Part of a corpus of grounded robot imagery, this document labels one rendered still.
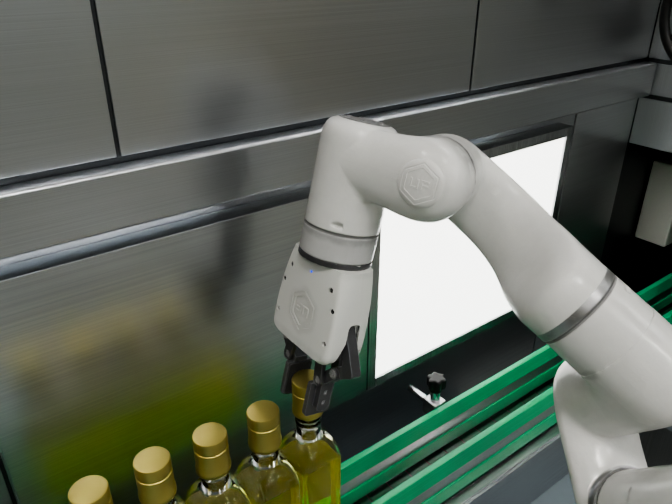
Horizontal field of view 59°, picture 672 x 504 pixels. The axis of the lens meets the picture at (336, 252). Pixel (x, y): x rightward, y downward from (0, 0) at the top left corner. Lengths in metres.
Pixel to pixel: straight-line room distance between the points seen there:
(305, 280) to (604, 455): 0.33
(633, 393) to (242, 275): 0.41
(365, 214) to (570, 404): 0.26
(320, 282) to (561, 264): 0.22
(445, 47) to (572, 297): 0.43
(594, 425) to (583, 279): 0.15
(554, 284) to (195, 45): 0.40
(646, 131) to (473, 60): 0.51
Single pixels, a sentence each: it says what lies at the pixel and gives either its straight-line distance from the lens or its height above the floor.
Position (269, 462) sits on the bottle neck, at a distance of 0.67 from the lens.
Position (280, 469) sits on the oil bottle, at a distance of 0.68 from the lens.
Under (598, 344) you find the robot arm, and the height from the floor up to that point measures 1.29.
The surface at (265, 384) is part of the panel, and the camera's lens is 0.80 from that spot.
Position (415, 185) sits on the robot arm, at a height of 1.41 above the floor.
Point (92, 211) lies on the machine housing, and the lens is 0.61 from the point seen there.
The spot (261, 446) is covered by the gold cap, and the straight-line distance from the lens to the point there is 0.65.
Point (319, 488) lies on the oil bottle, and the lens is 0.73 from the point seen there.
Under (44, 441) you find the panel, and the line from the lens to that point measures 0.71.
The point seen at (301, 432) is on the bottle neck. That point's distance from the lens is 0.69.
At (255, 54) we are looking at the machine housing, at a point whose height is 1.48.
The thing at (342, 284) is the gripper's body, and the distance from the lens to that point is 0.56.
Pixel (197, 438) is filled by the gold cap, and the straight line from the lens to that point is 0.62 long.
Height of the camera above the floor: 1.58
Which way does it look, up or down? 27 degrees down
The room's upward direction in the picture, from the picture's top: straight up
